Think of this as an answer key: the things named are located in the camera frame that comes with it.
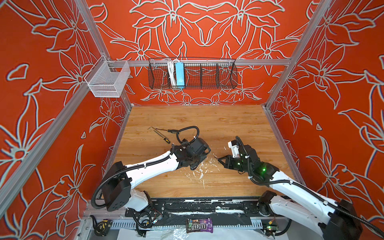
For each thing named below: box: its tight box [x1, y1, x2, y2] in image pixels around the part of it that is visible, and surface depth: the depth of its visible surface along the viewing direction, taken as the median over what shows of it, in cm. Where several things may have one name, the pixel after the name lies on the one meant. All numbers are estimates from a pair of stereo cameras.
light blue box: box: [175, 62, 185, 89], surface depth 91 cm
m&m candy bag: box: [186, 217, 214, 234], surface depth 70 cm
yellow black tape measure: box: [89, 215, 113, 237], surface depth 68 cm
